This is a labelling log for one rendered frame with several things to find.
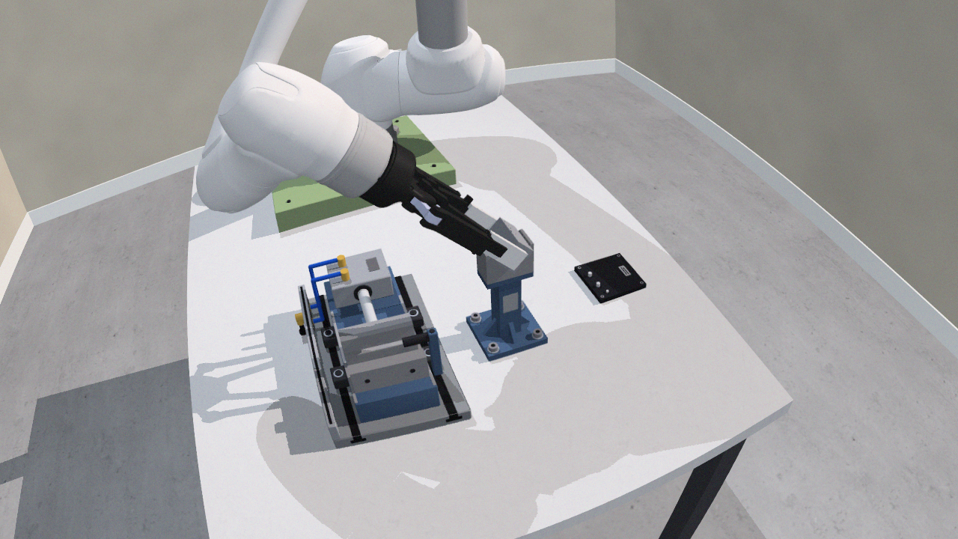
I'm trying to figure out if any grey flat bar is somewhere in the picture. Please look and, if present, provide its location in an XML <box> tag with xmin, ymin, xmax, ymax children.
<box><xmin>344</xmin><ymin>340</ymin><xmax>418</xmax><ymax>365</ymax></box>

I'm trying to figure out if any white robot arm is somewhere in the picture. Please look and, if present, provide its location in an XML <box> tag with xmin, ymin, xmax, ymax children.
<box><xmin>196</xmin><ymin>0</ymin><xmax>505</xmax><ymax>213</ymax></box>

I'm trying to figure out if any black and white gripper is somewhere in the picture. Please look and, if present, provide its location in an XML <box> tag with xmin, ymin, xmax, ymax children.
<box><xmin>359</xmin><ymin>141</ymin><xmax>528</xmax><ymax>270</ymax></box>

